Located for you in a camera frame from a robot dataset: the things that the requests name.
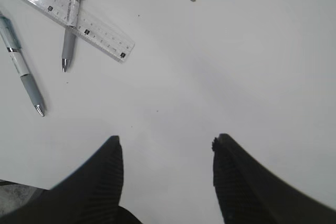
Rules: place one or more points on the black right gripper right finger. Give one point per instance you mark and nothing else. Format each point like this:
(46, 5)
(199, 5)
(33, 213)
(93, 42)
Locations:
(247, 192)

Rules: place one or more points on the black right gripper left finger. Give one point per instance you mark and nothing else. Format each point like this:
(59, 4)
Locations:
(89, 195)

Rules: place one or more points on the blue retractable pen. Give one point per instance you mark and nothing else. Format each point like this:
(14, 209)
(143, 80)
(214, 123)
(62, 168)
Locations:
(15, 52)

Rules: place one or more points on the clear plastic ruler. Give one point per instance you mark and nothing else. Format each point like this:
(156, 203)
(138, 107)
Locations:
(108, 38)

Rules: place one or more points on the grey retractable pen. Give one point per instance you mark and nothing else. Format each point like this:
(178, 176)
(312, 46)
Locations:
(69, 37)

